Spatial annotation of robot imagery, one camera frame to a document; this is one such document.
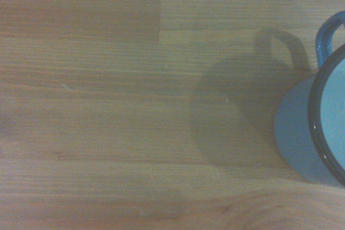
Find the blue enamel mug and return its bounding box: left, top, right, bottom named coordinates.
left=274, top=10, right=345, bottom=187

